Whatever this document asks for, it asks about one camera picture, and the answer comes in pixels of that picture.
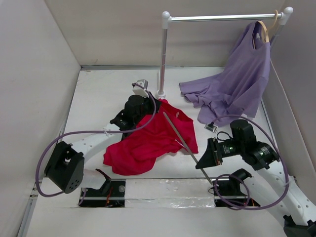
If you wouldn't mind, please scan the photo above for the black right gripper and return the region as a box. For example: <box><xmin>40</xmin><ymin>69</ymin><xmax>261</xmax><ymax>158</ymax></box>
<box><xmin>195</xmin><ymin>137</ymin><xmax>243</xmax><ymax>168</ymax></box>

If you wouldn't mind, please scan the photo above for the red t-shirt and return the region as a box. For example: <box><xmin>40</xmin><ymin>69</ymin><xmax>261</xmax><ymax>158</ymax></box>
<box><xmin>103</xmin><ymin>99</ymin><xmax>198</xmax><ymax>176</ymax></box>

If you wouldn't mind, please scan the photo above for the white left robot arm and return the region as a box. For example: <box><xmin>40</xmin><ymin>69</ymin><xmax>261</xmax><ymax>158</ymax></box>
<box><xmin>44</xmin><ymin>95</ymin><xmax>162</xmax><ymax>194</ymax></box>

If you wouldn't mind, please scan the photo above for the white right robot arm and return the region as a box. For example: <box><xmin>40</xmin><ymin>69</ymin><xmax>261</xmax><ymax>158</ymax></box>
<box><xmin>196</xmin><ymin>116</ymin><xmax>316</xmax><ymax>237</ymax></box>

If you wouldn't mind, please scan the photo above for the purple t-shirt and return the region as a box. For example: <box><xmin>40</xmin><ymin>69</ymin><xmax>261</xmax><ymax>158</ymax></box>
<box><xmin>179</xmin><ymin>21</ymin><xmax>271</xmax><ymax>127</ymax></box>

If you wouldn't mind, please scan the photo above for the wooden hanger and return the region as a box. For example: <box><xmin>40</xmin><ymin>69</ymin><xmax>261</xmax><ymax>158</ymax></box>
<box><xmin>257</xmin><ymin>9</ymin><xmax>278</xmax><ymax>43</ymax></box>

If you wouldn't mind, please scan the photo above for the white metal clothes rack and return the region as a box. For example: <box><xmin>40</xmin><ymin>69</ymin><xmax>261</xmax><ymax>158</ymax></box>
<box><xmin>156</xmin><ymin>4</ymin><xmax>294</xmax><ymax>98</ymax></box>

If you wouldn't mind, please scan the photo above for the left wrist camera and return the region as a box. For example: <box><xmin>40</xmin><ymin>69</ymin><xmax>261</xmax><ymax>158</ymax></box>
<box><xmin>132</xmin><ymin>79</ymin><xmax>149</xmax><ymax>98</ymax></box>

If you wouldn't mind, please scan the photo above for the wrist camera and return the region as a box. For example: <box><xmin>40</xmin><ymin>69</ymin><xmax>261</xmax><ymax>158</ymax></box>
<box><xmin>132</xmin><ymin>79</ymin><xmax>149</xmax><ymax>98</ymax></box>
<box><xmin>204</xmin><ymin>122</ymin><xmax>218</xmax><ymax>133</ymax></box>

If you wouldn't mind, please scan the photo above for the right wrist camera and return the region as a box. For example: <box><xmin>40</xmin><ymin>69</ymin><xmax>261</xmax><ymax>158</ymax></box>
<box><xmin>204</xmin><ymin>122</ymin><xmax>218</xmax><ymax>133</ymax></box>

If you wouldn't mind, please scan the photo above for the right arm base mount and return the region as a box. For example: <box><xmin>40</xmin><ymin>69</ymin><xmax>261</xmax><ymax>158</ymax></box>
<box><xmin>208</xmin><ymin>168</ymin><xmax>260</xmax><ymax>209</ymax></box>

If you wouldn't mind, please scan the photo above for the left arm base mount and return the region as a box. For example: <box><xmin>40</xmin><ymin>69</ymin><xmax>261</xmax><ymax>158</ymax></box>
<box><xmin>78</xmin><ymin>169</ymin><xmax>126</xmax><ymax>208</ymax></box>

